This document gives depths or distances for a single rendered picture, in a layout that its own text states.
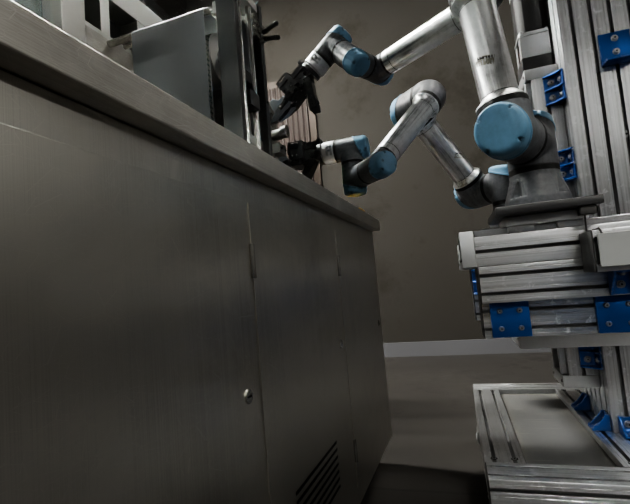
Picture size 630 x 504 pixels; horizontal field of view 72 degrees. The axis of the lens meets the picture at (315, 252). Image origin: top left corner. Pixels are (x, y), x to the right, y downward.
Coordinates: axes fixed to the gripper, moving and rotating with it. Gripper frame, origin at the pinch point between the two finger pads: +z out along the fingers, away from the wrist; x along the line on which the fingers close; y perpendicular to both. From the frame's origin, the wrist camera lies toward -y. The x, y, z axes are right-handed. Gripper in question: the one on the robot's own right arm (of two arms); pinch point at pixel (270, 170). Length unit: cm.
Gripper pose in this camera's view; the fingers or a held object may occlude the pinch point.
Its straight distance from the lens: 155.4
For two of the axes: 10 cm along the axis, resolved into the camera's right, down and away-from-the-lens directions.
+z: -9.4, 1.1, 3.2
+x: -3.3, -0.5, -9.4
